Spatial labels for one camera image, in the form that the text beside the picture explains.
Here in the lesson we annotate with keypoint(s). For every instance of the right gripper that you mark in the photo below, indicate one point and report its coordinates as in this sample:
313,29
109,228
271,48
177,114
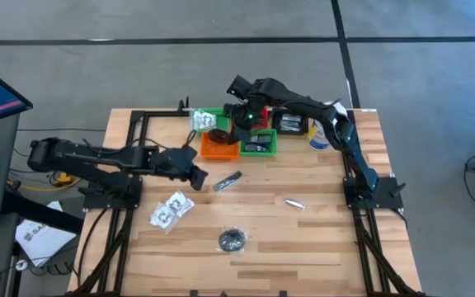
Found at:
243,115

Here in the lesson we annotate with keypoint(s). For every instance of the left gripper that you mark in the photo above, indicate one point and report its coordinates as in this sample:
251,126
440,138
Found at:
177,163

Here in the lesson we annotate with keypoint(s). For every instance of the bagged black round hairbrush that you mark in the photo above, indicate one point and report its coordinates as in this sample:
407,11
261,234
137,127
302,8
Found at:
217,135
232,240

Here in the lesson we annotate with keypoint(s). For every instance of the bagged black comb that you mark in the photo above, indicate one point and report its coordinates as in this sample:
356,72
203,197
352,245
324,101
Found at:
228,181

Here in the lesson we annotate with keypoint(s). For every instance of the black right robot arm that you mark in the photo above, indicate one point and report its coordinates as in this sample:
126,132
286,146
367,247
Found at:
303,105

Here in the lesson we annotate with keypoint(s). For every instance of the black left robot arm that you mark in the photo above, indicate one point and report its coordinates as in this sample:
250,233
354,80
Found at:
97,158

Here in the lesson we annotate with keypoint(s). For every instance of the green plastic basket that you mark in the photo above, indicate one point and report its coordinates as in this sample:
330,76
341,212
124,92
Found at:
258,154
223,121

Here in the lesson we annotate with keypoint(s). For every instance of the orange plastic basket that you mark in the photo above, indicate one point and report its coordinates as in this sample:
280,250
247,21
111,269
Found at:
219,152

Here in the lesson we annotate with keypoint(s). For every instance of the black plastic basket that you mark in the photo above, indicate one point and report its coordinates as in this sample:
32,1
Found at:
276,123

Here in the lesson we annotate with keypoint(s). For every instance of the Lysol wipes canister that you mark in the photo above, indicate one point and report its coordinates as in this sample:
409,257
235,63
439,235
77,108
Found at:
318,140

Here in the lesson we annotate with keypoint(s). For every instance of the black table edge clamp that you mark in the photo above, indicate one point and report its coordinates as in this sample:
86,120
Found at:
194,293
283,293

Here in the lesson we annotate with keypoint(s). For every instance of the black desk foot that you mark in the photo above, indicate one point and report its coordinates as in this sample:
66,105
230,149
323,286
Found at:
48,216

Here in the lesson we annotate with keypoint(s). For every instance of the white printed paper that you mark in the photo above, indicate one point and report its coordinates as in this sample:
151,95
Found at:
43,237

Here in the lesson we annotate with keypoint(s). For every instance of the white tape roll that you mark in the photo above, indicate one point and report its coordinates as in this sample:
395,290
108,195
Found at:
21,265

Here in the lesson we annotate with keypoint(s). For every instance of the black aluminium table frame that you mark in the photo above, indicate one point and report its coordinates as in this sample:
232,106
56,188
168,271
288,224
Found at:
136,117

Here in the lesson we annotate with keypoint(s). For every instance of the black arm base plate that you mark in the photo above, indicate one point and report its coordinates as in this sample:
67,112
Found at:
93,202
390,202

